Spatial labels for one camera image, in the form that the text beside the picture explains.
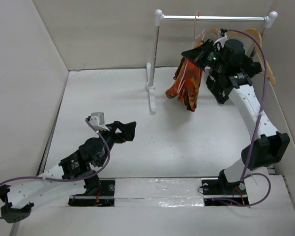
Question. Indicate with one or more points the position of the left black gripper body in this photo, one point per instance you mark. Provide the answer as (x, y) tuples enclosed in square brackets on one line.
[(111, 137)]

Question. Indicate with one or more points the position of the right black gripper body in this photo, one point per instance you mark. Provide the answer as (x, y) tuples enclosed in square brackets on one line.
[(214, 61)]

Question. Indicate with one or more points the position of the orange camouflage trousers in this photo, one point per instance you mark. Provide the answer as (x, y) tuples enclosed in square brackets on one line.
[(187, 84)]

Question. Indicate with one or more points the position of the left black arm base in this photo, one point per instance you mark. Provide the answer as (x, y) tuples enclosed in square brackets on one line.
[(104, 197)]

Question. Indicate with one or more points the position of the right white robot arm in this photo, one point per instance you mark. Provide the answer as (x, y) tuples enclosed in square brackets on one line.
[(267, 144)]

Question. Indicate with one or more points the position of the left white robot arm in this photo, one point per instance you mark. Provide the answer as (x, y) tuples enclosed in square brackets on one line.
[(75, 174)]

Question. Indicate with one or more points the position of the wooden clothes hanger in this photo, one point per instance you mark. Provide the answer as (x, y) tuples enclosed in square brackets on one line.
[(258, 37)]

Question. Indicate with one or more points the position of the black white patterned garment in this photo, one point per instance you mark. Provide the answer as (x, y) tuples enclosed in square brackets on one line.
[(221, 84)]

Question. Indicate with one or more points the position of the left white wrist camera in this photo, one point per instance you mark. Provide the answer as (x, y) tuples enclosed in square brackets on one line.
[(97, 120)]

